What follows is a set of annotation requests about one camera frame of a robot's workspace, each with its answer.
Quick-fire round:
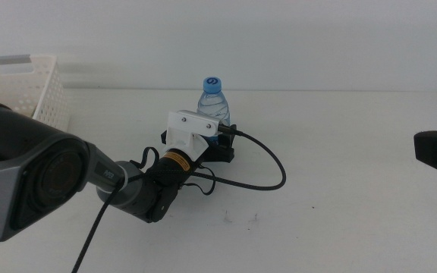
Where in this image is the white perforated plastic basket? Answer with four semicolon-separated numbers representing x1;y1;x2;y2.
0;54;71;133

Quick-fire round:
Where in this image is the thin black left gripper cable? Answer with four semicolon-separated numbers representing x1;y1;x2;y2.
129;146;216;196

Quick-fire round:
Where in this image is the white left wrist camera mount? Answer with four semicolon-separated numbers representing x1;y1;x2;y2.
165;109;222;165

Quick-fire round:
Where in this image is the black left wrist camera cable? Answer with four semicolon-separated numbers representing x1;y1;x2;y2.
70;124;287;273

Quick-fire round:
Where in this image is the clear water bottle blue cap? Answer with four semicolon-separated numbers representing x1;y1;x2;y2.
196;76;231;143

